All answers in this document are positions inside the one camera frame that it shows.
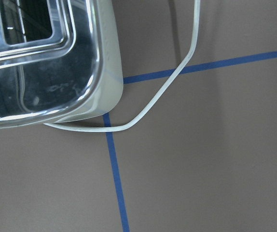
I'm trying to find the white toaster power cord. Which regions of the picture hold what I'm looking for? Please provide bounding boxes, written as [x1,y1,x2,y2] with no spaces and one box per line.
[43,0,201,133]

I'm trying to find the cream and chrome toaster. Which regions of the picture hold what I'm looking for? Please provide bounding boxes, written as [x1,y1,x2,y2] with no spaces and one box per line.
[0,0,124,129]

